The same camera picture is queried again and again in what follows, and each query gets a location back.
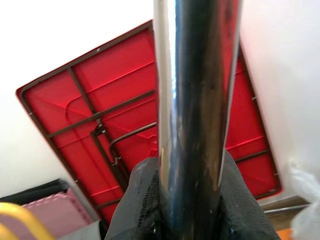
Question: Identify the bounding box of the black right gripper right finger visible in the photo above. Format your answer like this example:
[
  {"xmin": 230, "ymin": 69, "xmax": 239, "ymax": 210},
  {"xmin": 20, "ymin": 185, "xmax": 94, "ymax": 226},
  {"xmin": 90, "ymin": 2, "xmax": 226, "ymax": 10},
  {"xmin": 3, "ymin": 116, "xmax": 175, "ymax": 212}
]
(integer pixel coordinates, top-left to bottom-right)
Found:
[{"xmin": 219, "ymin": 152, "xmax": 278, "ymax": 240}]

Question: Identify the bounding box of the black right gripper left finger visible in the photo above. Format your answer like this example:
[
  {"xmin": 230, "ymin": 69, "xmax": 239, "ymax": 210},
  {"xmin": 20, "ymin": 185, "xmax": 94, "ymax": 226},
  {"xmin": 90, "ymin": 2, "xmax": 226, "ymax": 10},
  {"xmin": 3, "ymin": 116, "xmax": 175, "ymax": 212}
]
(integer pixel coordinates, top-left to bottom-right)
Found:
[{"xmin": 104, "ymin": 157, "xmax": 168, "ymax": 240}]

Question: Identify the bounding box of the silver broom with white grip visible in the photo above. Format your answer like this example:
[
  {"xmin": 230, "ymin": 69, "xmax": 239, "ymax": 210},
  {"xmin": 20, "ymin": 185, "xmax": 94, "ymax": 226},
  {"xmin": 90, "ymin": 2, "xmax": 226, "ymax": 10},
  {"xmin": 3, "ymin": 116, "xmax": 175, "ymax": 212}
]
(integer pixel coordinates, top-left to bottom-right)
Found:
[{"xmin": 152, "ymin": 0, "xmax": 242, "ymax": 240}]

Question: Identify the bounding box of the clear plastic bag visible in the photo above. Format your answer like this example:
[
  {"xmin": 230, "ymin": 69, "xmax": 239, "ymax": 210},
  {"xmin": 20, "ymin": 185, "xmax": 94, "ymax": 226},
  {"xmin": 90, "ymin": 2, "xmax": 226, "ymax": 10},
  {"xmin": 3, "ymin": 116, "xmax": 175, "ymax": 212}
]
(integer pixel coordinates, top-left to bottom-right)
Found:
[{"xmin": 287, "ymin": 158, "xmax": 320, "ymax": 240}]

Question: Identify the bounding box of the pink foam mat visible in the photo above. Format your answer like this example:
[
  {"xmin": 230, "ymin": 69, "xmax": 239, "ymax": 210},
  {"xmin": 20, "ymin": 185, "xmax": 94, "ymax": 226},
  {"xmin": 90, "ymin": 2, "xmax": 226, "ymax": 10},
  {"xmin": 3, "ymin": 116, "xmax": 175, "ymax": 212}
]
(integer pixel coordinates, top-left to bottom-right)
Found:
[{"xmin": 21, "ymin": 187, "xmax": 95, "ymax": 240}]

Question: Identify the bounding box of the black foam mat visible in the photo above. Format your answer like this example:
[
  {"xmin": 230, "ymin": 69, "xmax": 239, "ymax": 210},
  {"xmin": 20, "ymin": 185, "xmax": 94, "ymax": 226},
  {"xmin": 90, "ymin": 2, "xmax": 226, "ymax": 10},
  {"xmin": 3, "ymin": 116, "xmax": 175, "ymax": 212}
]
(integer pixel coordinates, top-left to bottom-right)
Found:
[{"xmin": 0, "ymin": 177, "xmax": 70, "ymax": 207}]

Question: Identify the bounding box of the red folding table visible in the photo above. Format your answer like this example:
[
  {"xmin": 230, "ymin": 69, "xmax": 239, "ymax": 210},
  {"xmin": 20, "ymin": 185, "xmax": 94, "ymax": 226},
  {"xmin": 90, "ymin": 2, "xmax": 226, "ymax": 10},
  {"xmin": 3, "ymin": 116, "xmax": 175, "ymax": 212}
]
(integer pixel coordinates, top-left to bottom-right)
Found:
[{"xmin": 14, "ymin": 19, "xmax": 284, "ymax": 227}]

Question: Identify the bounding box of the yellow metal frame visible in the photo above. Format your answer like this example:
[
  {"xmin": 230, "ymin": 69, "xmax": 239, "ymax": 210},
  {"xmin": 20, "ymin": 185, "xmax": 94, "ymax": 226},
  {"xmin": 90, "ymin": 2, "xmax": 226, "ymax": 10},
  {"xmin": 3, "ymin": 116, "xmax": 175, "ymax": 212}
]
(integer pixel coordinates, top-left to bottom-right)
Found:
[{"xmin": 0, "ymin": 201, "xmax": 48, "ymax": 240}]

